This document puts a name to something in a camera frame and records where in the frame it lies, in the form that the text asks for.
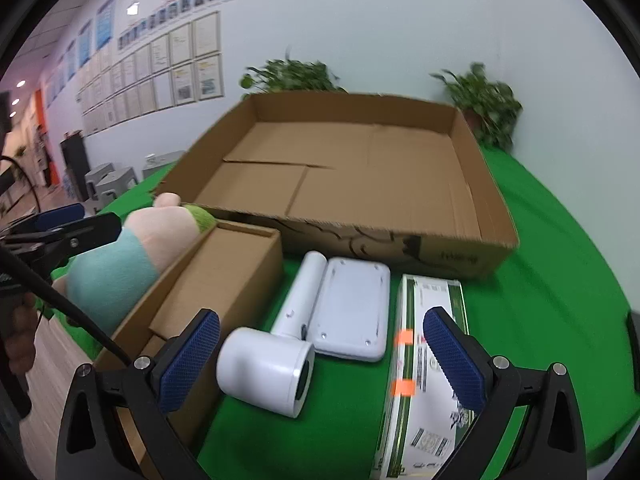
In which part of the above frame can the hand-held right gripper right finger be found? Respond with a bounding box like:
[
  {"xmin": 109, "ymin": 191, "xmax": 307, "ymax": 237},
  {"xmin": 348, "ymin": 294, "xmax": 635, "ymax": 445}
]
[{"xmin": 422, "ymin": 306, "xmax": 588, "ymax": 480}]

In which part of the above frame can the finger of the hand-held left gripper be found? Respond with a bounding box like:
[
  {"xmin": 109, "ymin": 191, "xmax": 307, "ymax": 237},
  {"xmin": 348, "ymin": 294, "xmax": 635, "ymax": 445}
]
[
  {"xmin": 0, "ymin": 212, "xmax": 122, "ymax": 281},
  {"xmin": 5, "ymin": 203, "xmax": 85, "ymax": 241}
]

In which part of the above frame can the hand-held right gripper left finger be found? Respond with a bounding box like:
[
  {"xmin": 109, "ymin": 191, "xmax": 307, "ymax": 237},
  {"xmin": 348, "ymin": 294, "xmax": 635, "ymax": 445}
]
[{"xmin": 55, "ymin": 308, "xmax": 221, "ymax": 480}]

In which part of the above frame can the white hair dryer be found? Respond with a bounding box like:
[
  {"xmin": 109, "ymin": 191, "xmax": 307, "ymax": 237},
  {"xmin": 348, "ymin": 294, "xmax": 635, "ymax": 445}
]
[{"xmin": 216, "ymin": 251, "xmax": 328, "ymax": 418}]

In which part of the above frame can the cardboard insert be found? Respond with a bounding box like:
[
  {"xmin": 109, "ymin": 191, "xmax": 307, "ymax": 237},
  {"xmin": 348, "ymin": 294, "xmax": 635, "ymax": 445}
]
[{"xmin": 94, "ymin": 220, "xmax": 285, "ymax": 466}]

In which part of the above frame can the light grey folding device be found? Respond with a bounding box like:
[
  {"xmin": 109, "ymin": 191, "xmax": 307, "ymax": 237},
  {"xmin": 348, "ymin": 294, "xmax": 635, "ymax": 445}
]
[{"xmin": 306, "ymin": 256, "xmax": 391, "ymax": 362}]

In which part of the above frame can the large cardboard box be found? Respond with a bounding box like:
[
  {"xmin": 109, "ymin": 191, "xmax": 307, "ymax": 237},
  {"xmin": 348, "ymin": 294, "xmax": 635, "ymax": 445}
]
[{"xmin": 154, "ymin": 91, "xmax": 520, "ymax": 282}]

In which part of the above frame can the person's left hand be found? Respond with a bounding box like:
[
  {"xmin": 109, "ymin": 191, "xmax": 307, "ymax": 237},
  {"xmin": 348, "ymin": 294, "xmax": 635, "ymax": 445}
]
[{"xmin": 0, "ymin": 292, "xmax": 40, "ymax": 378}]

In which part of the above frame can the grey plastic stool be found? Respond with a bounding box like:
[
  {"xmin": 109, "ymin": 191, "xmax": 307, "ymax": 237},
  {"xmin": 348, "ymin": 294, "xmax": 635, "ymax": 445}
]
[
  {"xmin": 95, "ymin": 167, "xmax": 139, "ymax": 207},
  {"xmin": 83, "ymin": 162, "xmax": 115, "ymax": 202}
]

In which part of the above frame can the black cabinet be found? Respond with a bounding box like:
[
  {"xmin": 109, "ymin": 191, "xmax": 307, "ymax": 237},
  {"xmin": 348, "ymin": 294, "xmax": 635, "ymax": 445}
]
[{"xmin": 60, "ymin": 135, "xmax": 91, "ymax": 201}]

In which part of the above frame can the white plastic stool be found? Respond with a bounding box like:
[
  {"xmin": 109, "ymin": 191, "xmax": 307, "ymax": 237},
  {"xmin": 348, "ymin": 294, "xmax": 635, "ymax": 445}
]
[{"xmin": 142, "ymin": 152, "xmax": 184, "ymax": 179}]

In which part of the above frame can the green tablecloth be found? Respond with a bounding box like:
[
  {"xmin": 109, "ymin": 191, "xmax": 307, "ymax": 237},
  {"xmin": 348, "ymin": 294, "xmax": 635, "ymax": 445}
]
[{"xmin": 65, "ymin": 145, "xmax": 636, "ymax": 480}]

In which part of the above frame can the bushy green potted plant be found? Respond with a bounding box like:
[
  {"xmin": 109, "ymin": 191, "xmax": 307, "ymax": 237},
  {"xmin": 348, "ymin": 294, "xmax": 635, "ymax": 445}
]
[{"xmin": 240, "ymin": 57, "xmax": 347, "ymax": 95}]

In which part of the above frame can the tall green potted plant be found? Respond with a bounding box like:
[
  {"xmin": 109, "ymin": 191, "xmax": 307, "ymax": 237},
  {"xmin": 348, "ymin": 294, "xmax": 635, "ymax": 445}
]
[{"xmin": 431, "ymin": 62, "xmax": 523, "ymax": 153}]

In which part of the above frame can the thin black cable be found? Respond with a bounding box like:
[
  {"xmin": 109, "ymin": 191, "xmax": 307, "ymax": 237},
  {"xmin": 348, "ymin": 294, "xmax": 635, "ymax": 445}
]
[{"xmin": 0, "ymin": 156, "xmax": 43, "ymax": 216}]

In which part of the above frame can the thick black cable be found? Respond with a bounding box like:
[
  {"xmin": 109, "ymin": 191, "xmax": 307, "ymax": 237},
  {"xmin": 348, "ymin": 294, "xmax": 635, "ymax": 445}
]
[{"xmin": 0, "ymin": 247, "xmax": 133, "ymax": 367}]

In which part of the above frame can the wall of framed certificates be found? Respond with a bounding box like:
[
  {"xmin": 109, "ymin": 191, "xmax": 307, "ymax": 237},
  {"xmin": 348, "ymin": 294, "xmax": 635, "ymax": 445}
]
[{"xmin": 75, "ymin": 10, "xmax": 226, "ymax": 136}]

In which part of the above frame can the row of blue wall posters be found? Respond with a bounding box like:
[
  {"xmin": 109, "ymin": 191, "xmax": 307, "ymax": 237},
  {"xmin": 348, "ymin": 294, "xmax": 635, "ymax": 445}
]
[{"xmin": 47, "ymin": 0, "xmax": 118, "ymax": 106}]

